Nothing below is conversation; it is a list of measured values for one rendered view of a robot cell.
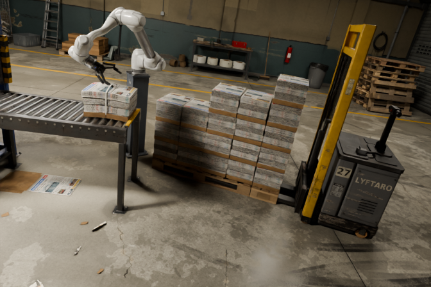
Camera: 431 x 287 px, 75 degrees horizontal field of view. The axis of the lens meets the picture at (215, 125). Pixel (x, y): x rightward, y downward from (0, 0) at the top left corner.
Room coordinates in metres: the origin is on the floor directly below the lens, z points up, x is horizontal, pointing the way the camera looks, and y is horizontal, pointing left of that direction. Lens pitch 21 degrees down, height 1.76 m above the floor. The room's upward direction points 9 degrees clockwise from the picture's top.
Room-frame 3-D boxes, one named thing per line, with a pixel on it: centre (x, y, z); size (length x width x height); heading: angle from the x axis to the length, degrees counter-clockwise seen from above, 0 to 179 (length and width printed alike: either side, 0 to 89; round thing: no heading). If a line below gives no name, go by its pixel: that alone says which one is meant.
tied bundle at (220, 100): (2.86, -0.08, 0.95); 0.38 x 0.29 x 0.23; 169
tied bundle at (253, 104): (2.79, -0.38, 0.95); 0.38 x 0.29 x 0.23; 167
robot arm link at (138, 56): (3.13, 0.95, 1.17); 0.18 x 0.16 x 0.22; 74
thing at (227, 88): (2.85, -0.09, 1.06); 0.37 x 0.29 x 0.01; 169
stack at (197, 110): (2.88, 0.05, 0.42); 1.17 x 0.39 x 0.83; 77
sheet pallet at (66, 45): (8.41, 4.15, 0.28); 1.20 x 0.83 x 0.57; 95
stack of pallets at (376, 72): (8.02, -4.43, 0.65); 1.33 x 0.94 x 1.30; 99
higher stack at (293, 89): (2.72, -0.66, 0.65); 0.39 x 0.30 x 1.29; 167
